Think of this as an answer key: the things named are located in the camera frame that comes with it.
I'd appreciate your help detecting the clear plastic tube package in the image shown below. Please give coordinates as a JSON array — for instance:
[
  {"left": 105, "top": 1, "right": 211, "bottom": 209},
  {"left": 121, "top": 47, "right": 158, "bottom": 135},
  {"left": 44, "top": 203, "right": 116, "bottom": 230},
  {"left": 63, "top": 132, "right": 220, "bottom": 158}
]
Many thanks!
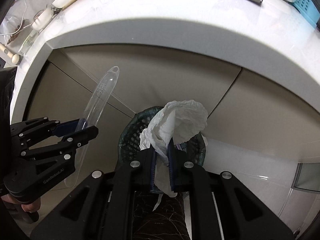
[{"left": 64, "top": 66, "right": 120, "bottom": 187}]

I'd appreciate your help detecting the white tissue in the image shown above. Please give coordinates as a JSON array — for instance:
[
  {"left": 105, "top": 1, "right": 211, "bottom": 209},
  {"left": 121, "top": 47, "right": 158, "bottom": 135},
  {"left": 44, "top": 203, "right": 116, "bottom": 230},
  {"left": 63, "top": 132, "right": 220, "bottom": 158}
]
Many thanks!
[{"left": 139, "top": 100, "right": 208, "bottom": 198}]

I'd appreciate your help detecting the dark mesh trash bin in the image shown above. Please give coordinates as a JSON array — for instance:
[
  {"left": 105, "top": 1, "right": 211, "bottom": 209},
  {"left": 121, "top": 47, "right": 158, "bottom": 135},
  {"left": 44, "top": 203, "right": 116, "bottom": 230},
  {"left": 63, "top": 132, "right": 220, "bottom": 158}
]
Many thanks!
[{"left": 118, "top": 106, "right": 203, "bottom": 196}]

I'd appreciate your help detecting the person left hand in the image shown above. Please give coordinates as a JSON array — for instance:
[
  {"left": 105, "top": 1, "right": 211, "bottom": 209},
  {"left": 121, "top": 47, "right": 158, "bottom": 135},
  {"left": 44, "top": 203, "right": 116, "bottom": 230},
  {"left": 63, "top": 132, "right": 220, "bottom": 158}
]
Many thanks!
[{"left": 1, "top": 194, "right": 41, "bottom": 213}]

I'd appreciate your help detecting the white small pot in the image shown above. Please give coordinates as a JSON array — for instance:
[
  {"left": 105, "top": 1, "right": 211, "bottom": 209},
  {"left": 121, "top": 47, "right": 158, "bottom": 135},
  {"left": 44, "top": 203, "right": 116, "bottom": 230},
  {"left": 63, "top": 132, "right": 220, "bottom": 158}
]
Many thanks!
[{"left": 31, "top": 7, "right": 53, "bottom": 31}]

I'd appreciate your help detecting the blue utensil holder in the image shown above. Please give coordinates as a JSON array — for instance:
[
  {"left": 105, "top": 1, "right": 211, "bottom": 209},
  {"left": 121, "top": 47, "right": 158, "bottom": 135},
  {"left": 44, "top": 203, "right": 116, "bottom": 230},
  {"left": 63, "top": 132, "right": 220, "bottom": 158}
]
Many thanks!
[{"left": 292, "top": 0, "right": 319, "bottom": 29}]

